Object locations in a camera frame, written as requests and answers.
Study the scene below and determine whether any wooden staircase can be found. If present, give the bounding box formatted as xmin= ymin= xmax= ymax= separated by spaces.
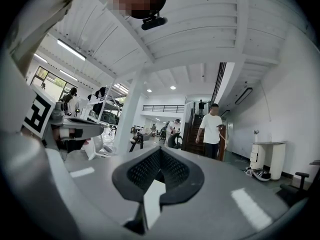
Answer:
xmin=180 ymin=107 xmax=227 ymax=160

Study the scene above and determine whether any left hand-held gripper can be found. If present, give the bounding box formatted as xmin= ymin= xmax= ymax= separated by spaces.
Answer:
xmin=21 ymin=85 xmax=105 ymax=158

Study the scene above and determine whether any person's beige and white shirt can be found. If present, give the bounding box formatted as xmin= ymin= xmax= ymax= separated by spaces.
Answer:
xmin=7 ymin=0 xmax=111 ymax=68

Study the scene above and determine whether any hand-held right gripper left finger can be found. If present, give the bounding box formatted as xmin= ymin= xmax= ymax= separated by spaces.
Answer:
xmin=66 ymin=146 xmax=163 ymax=235

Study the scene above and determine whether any shelf rack with black bags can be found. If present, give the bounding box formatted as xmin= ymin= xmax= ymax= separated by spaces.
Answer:
xmin=87 ymin=83 xmax=129 ymax=125

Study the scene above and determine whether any long black wall lamp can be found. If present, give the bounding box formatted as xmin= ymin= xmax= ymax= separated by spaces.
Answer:
xmin=234 ymin=86 xmax=254 ymax=106

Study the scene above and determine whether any black head camera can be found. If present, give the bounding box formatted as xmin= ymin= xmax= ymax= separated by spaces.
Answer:
xmin=140 ymin=16 xmax=169 ymax=31

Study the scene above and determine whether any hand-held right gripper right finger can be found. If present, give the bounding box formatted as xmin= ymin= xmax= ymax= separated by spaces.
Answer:
xmin=154 ymin=146 xmax=306 ymax=240

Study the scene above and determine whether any black office chair with headrest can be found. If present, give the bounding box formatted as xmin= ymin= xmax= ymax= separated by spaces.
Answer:
xmin=167 ymin=131 xmax=184 ymax=150

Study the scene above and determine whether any white pillar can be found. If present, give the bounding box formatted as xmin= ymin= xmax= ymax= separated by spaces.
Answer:
xmin=113 ymin=68 xmax=147 ymax=155

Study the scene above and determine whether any white and black headset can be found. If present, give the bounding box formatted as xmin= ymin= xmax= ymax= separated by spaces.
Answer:
xmin=245 ymin=167 xmax=272 ymax=183

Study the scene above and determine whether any large window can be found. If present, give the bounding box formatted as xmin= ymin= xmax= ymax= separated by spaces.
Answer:
xmin=30 ymin=66 xmax=76 ymax=103

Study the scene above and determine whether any black balcony railing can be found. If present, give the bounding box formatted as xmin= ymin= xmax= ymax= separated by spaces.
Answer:
xmin=142 ymin=104 xmax=186 ymax=114

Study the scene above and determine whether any long ceiling light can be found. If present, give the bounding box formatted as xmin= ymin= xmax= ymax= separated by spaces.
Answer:
xmin=56 ymin=38 xmax=87 ymax=61

